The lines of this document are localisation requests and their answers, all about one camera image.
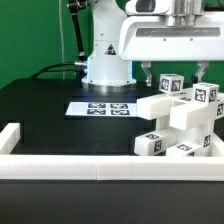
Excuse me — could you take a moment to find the white hanging cable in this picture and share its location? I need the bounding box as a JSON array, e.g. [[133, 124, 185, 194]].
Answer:
[[58, 0, 66, 80]]

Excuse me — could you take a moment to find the white tagged cube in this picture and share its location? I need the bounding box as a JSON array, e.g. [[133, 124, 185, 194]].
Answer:
[[192, 82, 219, 105], [159, 74, 184, 94]]

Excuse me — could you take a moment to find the black cable bundle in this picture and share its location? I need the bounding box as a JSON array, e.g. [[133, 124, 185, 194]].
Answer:
[[29, 61, 88, 80]]

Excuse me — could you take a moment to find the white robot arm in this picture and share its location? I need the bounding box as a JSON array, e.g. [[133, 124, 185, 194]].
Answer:
[[82, 0, 224, 91]]

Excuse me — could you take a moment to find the white U-shaped obstacle frame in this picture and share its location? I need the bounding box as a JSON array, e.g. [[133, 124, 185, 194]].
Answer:
[[0, 123, 224, 181]]

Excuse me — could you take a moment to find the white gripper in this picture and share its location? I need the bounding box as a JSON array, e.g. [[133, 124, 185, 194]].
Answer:
[[119, 0, 224, 86]]

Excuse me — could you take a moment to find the white marker sheet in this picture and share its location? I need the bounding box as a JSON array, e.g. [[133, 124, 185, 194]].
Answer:
[[66, 102, 137, 117]]

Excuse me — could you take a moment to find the white chair back frame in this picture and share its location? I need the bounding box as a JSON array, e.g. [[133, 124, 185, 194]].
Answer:
[[137, 88, 224, 131]]

